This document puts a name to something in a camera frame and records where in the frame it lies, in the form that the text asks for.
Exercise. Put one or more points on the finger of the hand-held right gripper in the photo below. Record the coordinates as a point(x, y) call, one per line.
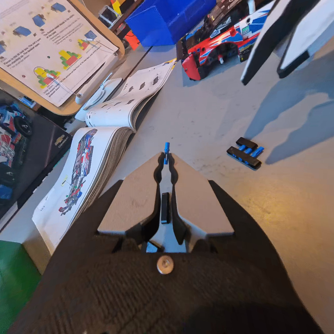
point(271, 34)
point(313, 26)

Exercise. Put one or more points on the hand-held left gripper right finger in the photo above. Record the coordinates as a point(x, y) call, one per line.
point(201, 206)

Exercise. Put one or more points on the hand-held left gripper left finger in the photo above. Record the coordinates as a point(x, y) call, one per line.
point(127, 203)

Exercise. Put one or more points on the long black brick beam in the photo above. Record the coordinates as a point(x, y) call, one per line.
point(244, 159)

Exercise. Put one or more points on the short black brick beam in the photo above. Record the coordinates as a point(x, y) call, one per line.
point(246, 142)

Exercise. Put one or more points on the white desk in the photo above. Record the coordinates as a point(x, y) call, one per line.
point(208, 117)

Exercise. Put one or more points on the black brick beam with holes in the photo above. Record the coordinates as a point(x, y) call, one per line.
point(165, 208)

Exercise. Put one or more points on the open instruction booklet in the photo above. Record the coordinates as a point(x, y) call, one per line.
point(86, 169)

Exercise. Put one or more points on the red white blue toy car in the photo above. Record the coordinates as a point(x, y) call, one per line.
point(208, 49)

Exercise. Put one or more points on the black toy car box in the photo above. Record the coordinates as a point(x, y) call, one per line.
point(44, 146)

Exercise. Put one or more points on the blue plastic bin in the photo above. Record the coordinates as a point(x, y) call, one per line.
point(161, 23)

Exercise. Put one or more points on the white plastic stand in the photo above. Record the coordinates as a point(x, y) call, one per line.
point(99, 96)

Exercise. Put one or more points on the orange plastic piece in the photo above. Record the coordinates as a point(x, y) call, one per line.
point(132, 41)

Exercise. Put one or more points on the green plastic bin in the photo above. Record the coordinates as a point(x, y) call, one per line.
point(15, 287)

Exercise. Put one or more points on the wooden board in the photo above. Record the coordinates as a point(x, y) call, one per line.
point(116, 41)

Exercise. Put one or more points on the clear plastic case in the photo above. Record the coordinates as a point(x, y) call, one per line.
point(109, 15)

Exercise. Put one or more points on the printed instruction sheet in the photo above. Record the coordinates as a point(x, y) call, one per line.
point(52, 39)

